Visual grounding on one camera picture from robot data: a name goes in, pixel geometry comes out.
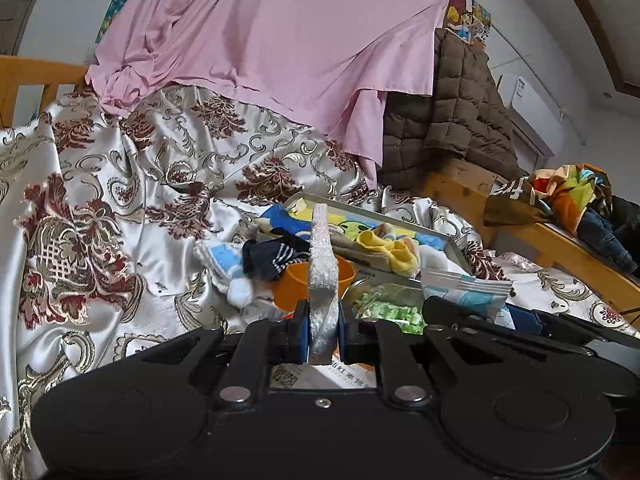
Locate white printed paper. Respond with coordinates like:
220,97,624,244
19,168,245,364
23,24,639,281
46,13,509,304
270,360,378,391

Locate white grey striped packet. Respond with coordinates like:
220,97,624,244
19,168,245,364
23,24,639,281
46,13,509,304
420,267,516,328

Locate orange plastic cup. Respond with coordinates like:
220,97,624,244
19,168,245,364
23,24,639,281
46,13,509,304
274,255,357,313

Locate blue orange wall poster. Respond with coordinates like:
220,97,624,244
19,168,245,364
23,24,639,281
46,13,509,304
95,0,151,43

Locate white blue baby cloth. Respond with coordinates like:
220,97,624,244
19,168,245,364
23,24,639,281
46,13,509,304
194,240,256,308

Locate striped yellow knit hat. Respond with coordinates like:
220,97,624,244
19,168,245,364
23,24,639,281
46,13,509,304
357,224,421,277

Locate cartoon figures wall poster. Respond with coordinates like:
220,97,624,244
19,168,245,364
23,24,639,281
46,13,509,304
442,0,493,51

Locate floral satin blanket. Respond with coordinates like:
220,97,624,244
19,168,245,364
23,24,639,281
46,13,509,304
0,82,640,480

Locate brown quilted jacket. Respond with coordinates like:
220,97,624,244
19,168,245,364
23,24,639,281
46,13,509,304
377,27,523,191

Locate grey metal tray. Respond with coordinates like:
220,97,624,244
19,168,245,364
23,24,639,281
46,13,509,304
282,192,473,281

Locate dark door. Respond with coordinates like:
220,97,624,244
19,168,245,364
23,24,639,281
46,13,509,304
0,0,41,56

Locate colourful patterned cloth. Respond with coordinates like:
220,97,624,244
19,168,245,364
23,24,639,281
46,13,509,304
530,162,613,236

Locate green filled plastic packet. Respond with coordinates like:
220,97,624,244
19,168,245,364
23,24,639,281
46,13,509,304
345,280,428,336

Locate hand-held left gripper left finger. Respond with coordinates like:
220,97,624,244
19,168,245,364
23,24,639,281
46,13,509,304
140,300,308,406

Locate navy striped sock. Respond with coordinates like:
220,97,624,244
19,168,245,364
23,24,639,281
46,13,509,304
242,240,311,282

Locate blue jeans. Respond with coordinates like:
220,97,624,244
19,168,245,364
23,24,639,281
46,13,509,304
577,207,640,273

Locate wooden bed frame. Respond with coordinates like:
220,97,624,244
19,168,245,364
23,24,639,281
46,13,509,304
425,157,640,328

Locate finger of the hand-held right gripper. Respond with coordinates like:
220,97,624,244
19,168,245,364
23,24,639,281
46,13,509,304
510,307,606,347
422,296,521,333

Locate dark garment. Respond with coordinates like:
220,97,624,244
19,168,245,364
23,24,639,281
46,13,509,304
607,195,640,241

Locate silver foil packet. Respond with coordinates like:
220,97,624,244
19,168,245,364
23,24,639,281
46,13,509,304
306,204,342,366

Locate yellow blue cartoon towel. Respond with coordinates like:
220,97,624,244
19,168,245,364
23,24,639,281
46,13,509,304
257,197,448,261

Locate pink bed sheet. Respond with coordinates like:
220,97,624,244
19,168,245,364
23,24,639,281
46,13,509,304
85,0,451,191

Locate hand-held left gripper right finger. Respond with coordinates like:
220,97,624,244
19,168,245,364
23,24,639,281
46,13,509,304
337,300,503,406

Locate white air conditioner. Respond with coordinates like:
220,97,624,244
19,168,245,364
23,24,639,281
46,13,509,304
495,74,558,158

